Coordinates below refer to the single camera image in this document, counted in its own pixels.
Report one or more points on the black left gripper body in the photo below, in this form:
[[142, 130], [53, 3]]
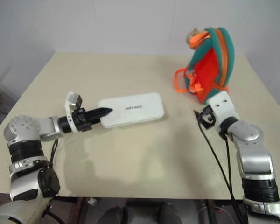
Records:
[[80, 119]]

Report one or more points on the tan plush backpack pendant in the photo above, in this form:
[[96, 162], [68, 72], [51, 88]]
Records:
[[191, 35]]

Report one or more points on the small white object under table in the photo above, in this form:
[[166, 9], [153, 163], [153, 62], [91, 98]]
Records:
[[91, 201]]

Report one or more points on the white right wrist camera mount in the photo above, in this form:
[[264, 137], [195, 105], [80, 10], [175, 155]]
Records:
[[221, 105]]

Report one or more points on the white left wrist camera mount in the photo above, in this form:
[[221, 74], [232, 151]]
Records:
[[73, 100]]

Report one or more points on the orange and teal backpack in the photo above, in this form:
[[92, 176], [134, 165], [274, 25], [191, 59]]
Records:
[[207, 70]]

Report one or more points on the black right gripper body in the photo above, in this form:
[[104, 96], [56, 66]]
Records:
[[203, 120]]

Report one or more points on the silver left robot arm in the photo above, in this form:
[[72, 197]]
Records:
[[25, 130]]

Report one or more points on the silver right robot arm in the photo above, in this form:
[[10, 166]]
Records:
[[252, 149]]

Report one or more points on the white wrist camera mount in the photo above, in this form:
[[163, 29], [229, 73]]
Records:
[[73, 100], [221, 105]]

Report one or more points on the white rectangular box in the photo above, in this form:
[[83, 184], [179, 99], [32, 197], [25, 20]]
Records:
[[135, 109]]

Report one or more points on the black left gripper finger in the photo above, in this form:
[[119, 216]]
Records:
[[100, 111], [99, 118]]

